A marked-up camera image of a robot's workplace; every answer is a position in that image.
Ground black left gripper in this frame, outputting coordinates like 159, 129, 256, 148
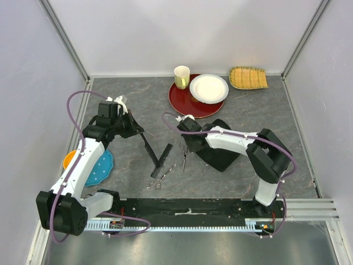
111, 109, 143, 139

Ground silver thinning scissors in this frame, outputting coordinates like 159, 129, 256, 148
179, 143, 188, 172

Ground black zip tool case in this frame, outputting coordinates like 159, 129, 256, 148
192, 119, 240, 172

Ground silver hair scissors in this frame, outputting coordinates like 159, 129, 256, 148
147, 164, 176, 191

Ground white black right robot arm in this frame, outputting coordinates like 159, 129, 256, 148
176, 115, 293, 218

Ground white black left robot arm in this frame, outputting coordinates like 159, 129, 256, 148
36, 97, 143, 236

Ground black hair comb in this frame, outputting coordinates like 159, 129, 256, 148
150, 144, 173, 178

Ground red round lacquer tray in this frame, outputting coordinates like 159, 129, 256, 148
168, 74, 225, 118

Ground blue dotted plate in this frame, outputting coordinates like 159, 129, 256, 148
84, 150, 114, 187

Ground white paper plate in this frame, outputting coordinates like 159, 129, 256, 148
189, 74, 229, 104

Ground pale yellow ceramic mug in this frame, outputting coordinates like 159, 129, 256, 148
174, 66, 190, 89

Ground orange plastic bowl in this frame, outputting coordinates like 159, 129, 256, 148
62, 150, 77, 170

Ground yellow woven bamboo tray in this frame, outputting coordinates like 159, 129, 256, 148
229, 66, 269, 90

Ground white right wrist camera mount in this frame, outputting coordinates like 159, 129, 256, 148
175, 114, 195, 123

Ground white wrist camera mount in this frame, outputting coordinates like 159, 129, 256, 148
175, 114, 195, 123
106, 95, 128, 116

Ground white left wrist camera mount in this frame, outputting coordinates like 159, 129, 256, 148
106, 95, 128, 116

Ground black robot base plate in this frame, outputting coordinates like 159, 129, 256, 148
114, 198, 285, 226

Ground slotted grey cable duct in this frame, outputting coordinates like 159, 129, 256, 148
84, 218, 275, 233

